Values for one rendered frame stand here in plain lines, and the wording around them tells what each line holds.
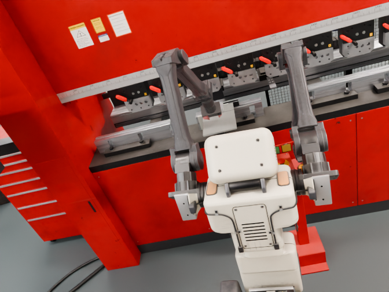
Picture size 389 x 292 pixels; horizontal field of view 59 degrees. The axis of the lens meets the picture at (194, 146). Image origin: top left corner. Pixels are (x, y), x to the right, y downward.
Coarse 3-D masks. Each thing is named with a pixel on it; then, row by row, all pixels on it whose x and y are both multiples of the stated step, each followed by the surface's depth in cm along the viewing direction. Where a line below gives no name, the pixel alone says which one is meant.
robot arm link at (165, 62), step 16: (176, 48) 123; (160, 64) 117; (176, 64) 125; (160, 80) 119; (176, 80) 120; (176, 96) 118; (176, 112) 119; (176, 128) 120; (176, 144) 121; (192, 144) 121; (192, 160) 119
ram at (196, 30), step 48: (48, 0) 162; (96, 0) 162; (144, 0) 162; (192, 0) 161; (240, 0) 161; (288, 0) 161; (336, 0) 161; (384, 0) 160; (48, 48) 176; (96, 48) 176; (144, 48) 175; (192, 48) 175
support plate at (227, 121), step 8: (232, 104) 194; (224, 112) 190; (232, 112) 187; (208, 120) 188; (216, 120) 186; (224, 120) 183; (232, 120) 181; (208, 128) 182; (216, 128) 179; (224, 128) 177; (232, 128) 175
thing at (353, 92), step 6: (354, 90) 187; (330, 96) 190; (336, 96) 188; (342, 96) 186; (348, 96) 185; (354, 96) 185; (318, 102) 188; (324, 102) 187; (330, 102) 187; (336, 102) 187; (312, 108) 190
